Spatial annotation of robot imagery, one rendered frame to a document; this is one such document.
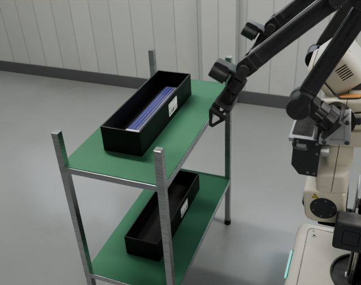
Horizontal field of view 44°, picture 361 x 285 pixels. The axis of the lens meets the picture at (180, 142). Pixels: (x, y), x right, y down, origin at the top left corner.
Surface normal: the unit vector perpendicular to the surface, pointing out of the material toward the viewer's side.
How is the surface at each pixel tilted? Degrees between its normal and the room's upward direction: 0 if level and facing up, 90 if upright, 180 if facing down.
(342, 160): 90
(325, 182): 90
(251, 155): 0
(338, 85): 90
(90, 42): 90
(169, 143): 0
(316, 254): 0
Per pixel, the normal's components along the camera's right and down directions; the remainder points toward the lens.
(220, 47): -0.38, 0.51
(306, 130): -0.05, -0.84
